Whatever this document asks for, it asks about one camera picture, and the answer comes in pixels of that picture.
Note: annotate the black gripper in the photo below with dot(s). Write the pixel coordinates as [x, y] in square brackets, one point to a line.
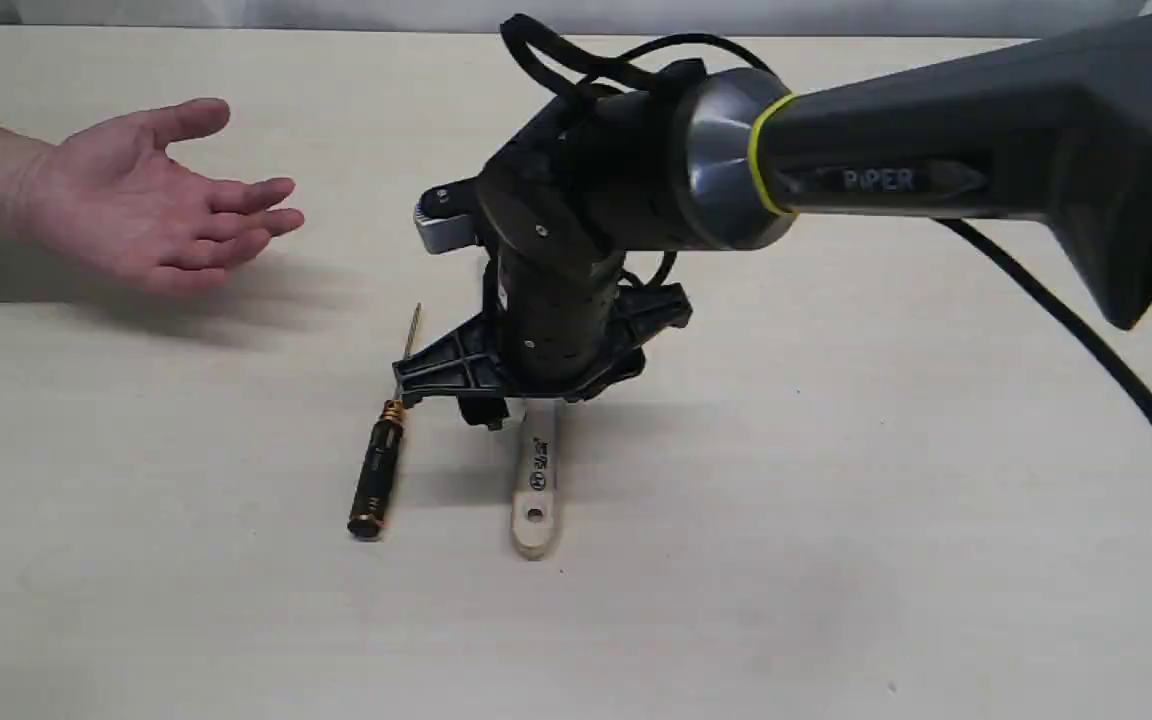
[538, 338]

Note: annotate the black and gold screwdriver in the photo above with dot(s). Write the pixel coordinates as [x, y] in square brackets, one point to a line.
[377, 479]

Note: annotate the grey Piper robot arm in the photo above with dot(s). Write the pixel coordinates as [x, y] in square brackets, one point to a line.
[621, 159]

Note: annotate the open bare human hand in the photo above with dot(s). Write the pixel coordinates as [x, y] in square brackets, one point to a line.
[112, 198]

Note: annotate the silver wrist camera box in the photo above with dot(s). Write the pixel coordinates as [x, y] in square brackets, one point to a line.
[445, 217]

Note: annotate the wide wooden paint brush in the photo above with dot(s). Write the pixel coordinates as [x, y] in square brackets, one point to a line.
[535, 521]

